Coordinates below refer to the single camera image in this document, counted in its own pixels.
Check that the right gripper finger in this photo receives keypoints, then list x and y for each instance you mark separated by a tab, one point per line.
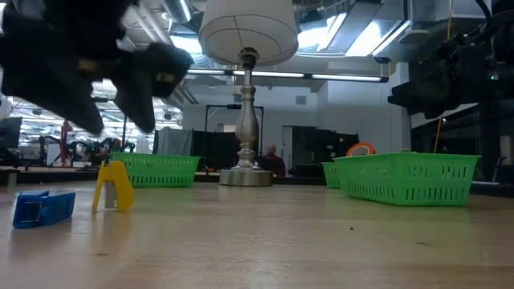
429	96

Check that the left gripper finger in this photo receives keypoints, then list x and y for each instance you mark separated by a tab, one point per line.
68	102
138	104

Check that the yellow plastic clip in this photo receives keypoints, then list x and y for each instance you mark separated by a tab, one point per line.
120	188

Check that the green plastic basket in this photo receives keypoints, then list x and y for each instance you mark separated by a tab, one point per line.
401	180
160	170
330	176

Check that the orange tape roll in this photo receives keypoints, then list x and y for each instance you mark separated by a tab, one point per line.
348	151

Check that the blue plastic clip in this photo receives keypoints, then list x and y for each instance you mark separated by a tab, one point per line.
52	208

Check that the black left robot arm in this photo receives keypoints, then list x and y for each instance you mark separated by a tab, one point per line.
88	16

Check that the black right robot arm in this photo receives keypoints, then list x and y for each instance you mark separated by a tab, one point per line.
506	8

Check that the red background object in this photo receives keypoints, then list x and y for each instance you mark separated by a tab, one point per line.
65	128

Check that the grey fabric panel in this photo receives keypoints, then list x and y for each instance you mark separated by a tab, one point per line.
172	140

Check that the black monitor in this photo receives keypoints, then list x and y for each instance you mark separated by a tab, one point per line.
10	132

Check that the dark background desk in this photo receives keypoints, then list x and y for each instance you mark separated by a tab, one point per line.
48	174

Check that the black fabric panel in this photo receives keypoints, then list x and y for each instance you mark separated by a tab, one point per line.
213	148

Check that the black cabinet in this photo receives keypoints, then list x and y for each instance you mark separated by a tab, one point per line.
317	144

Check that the silver lamp white shade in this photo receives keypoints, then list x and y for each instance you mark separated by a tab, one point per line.
249	32

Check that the long ceiling light bar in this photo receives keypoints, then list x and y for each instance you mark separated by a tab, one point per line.
281	74

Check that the person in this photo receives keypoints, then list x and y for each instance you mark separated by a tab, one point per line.
273	164

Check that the black metal rig frame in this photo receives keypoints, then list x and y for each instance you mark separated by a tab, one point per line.
125	136
225	107

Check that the silver ceiling duct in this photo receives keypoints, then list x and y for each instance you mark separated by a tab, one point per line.
178	10

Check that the grey wall vent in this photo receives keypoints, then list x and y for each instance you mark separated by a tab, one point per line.
301	100

